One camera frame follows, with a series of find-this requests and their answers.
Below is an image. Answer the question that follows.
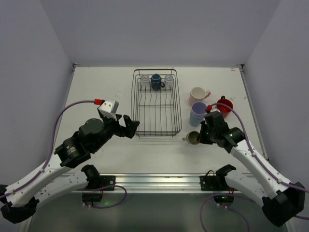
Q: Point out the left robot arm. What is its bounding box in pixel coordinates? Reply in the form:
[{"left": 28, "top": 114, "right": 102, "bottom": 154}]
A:
[{"left": 0, "top": 115, "right": 140, "bottom": 224}]

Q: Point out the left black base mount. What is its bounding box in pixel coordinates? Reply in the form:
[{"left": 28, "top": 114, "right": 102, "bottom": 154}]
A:
[{"left": 85, "top": 175, "right": 116, "bottom": 189}]

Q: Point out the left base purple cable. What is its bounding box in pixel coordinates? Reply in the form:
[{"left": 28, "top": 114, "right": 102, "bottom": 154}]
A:
[{"left": 82, "top": 185, "right": 127, "bottom": 209}]

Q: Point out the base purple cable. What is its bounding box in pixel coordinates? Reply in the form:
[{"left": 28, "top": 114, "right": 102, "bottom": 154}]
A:
[
  {"left": 82, "top": 185, "right": 127, "bottom": 209},
  {"left": 200, "top": 194, "right": 251, "bottom": 232}
]

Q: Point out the dark blue mug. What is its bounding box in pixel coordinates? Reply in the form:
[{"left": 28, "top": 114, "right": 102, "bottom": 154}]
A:
[{"left": 151, "top": 73, "right": 165, "bottom": 90}]

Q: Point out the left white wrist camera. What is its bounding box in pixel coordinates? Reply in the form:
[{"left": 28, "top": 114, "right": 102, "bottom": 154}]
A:
[{"left": 98, "top": 99, "right": 119, "bottom": 120}]

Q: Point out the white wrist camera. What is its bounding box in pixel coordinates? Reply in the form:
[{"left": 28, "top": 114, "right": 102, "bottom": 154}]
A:
[
  {"left": 98, "top": 99, "right": 119, "bottom": 120},
  {"left": 205, "top": 105, "right": 219, "bottom": 114}
]

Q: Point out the wire dish rack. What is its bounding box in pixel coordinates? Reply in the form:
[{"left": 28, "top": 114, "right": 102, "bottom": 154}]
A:
[{"left": 131, "top": 69, "right": 182, "bottom": 137}]

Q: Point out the lavender cup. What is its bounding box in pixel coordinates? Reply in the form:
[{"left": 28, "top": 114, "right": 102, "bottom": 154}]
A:
[{"left": 190, "top": 101, "right": 207, "bottom": 119}]

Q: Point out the clear glass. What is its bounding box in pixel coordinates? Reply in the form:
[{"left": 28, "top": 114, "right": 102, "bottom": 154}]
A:
[
  {"left": 140, "top": 74, "right": 150, "bottom": 88},
  {"left": 164, "top": 74, "right": 174, "bottom": 89}
]

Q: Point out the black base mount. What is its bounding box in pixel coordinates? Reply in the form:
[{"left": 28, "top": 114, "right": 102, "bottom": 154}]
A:
[
  {"left": 199, "top": 170, "right": 227, "bottom": 191},
  {"left": 85, "top": 175, "right": 116, "bottom": 189}
]

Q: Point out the red mug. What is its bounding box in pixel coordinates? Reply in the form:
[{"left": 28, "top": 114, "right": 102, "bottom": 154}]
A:
[{"left": 215, "top": 96, "right": 233, "bottom": 118}]

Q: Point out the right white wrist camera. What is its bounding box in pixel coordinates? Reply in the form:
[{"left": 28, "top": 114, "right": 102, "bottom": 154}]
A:
[{"left": 205, "top": 105, "right": 219, "bottom": 114}]

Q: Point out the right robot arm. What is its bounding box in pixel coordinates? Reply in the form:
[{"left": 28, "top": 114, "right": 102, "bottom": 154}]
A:
[{"left": 198, "top": 111, "right": 308, "bottom": 227}]

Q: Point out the pink mug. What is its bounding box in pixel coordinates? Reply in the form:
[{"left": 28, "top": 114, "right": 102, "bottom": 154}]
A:
[{"left": 189, "top": 87, "right": 211, "bottom": 106}]

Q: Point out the aluminium mounting rail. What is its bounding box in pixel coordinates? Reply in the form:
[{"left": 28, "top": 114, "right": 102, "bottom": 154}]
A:
[{"left": 70, "top": 173, "right": 266, "bottom": 194}]

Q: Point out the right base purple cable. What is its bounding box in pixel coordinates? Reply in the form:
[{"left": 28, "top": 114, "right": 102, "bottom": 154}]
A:
[{"left": 200, "top": 194, "right": 251, "bottom": 232}]

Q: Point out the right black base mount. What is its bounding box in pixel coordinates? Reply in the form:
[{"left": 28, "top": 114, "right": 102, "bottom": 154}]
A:
[{"left": 199, "top": 170, "right": 227, "bottom": 191}]

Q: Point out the beige mug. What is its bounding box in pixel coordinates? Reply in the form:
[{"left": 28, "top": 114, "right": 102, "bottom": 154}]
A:
[{"left": 182, "top": 131, "right": 199, "bottom": 145}]

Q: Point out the light blue cup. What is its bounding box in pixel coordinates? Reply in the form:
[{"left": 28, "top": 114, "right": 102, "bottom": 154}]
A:
[{"left": 189, "top": 111, "right": 204, "bottom": 127}]

